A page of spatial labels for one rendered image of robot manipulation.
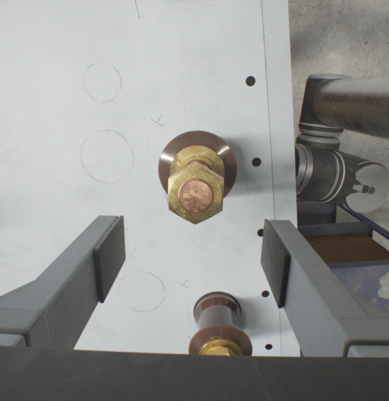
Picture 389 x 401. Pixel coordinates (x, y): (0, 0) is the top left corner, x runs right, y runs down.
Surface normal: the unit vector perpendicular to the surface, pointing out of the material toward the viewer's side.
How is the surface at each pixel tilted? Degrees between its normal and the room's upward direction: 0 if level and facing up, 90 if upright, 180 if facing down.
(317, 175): 12
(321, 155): 49
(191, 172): 0
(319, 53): 0
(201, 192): 0
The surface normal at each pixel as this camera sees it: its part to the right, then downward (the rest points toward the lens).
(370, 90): -0.84, -0.51
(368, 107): -1.00, -0.01
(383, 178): 0.24, 0.28
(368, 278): -0.02, 0.29
